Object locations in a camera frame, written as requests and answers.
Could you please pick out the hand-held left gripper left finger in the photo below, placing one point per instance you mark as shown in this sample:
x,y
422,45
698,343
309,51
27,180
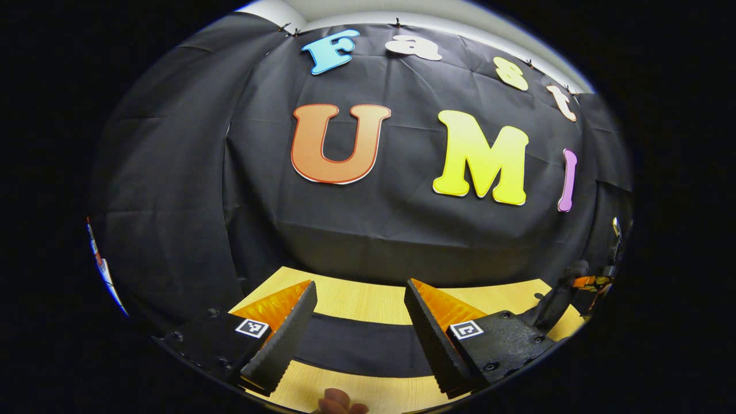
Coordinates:
x,y
287,339

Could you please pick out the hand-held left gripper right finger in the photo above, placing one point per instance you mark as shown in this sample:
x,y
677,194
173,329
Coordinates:
x,y
431,339

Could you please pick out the black jeans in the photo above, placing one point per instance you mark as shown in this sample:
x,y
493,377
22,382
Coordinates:
x,y
362,345

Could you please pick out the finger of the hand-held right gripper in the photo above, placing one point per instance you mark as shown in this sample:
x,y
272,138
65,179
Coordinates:
x,y
560,296

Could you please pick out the black backdrop cloth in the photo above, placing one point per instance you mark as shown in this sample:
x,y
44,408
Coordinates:
x,y
402,230

